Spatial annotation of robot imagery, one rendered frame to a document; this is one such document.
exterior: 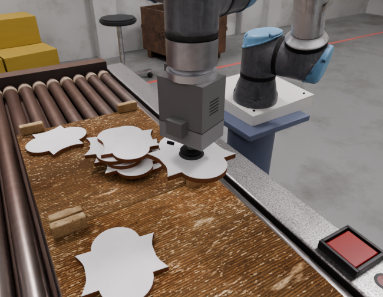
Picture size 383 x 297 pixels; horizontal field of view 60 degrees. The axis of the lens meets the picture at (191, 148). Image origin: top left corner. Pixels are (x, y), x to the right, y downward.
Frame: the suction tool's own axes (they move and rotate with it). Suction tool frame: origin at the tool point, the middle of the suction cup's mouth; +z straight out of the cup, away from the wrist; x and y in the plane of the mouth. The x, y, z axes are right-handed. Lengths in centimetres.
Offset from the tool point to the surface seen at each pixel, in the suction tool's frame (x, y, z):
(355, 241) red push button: 10.7, 27.4, 12.0
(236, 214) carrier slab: 3.7, 7.7, 11.3
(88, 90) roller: 30, -68, 13
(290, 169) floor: 158, -29, 105
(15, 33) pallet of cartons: 142, -335, 50
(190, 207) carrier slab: 0.1, -0.3, 11.3
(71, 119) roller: 12, -54, 13
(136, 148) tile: 4.1, -17.8, 6.3
